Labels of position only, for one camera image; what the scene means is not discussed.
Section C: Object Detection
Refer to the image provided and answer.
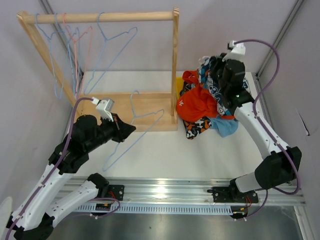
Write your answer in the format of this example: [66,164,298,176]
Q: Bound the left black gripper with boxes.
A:
[85,112,136,152]

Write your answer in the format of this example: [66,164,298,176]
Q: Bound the blue orange patterned shorts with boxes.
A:
[197,56,254,116]

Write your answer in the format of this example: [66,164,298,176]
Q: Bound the bright orange shorts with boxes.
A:
[176,71,235,123]

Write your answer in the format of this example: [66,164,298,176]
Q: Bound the light blue shorts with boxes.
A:
[209,117,239,138]

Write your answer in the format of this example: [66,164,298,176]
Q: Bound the orange black camouflage shorts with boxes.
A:
[176,80,212,140]

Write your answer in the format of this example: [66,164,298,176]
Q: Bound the pink wire hanger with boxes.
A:
[62,13,94,100]

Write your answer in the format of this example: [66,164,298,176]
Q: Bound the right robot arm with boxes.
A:
[208,53,302,219]

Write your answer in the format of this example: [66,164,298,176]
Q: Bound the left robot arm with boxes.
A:
[5,113,136,240]

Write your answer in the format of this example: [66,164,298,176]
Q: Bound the wooden clothes rack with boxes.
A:
[16,6,181,133]

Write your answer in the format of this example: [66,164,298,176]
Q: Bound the yellow plastic tray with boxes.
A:
[175,77,184,100]

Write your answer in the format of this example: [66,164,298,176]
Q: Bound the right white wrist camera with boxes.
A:
[222,40,246,62]

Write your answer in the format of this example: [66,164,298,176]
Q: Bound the aluminium mounting rail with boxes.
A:
[49,176,307,216]

